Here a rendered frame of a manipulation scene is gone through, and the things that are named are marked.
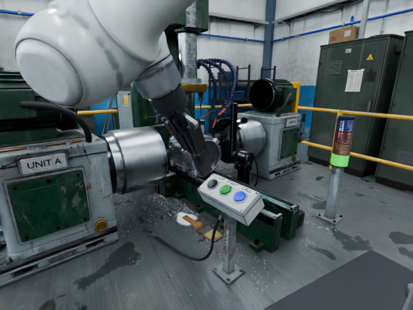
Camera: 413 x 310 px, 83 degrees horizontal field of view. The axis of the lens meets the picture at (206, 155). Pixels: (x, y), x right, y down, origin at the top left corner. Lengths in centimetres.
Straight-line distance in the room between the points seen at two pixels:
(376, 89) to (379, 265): 341
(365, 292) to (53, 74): 66
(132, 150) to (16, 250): 42
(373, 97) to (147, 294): 375
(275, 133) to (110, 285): 103
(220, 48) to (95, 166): 657
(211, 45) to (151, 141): 624
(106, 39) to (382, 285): 68
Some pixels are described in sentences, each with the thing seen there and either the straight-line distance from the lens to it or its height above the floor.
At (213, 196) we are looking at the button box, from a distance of 61.
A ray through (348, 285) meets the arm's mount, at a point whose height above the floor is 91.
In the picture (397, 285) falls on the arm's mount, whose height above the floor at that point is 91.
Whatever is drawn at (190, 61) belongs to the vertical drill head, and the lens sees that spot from 108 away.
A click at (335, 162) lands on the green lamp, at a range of 101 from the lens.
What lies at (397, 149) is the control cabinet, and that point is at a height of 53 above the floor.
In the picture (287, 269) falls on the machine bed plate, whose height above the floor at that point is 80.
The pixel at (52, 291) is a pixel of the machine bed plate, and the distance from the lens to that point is 82.
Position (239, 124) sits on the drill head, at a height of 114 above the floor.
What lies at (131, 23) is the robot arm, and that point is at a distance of 29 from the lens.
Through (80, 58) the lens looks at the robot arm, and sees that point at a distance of 27.
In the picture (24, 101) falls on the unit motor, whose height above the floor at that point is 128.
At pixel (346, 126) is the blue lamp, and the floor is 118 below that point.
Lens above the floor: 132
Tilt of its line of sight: 16 degrees down
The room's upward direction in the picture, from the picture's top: straight up
